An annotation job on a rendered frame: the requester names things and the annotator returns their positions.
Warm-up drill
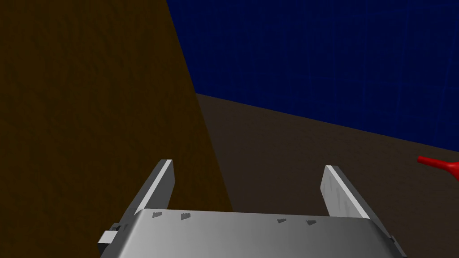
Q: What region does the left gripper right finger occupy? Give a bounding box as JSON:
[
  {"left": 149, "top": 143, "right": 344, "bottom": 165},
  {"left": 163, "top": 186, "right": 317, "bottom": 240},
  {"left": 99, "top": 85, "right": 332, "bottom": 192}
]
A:
[{"left": 320, "top": 164, "right": 381, "bottom": 226}]

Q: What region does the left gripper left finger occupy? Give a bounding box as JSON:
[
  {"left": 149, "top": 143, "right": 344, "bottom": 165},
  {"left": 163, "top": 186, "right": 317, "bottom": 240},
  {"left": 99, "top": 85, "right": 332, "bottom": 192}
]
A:
[{"left": 123, "top": 159, "right": 176, "bottom": 222}]

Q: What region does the red utensil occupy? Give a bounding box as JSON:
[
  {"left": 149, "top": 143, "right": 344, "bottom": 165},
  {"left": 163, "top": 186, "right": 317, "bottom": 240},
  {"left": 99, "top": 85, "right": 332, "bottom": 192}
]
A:
[{"left": 417, "top": 155, "right": 459, "bottom": 180}]

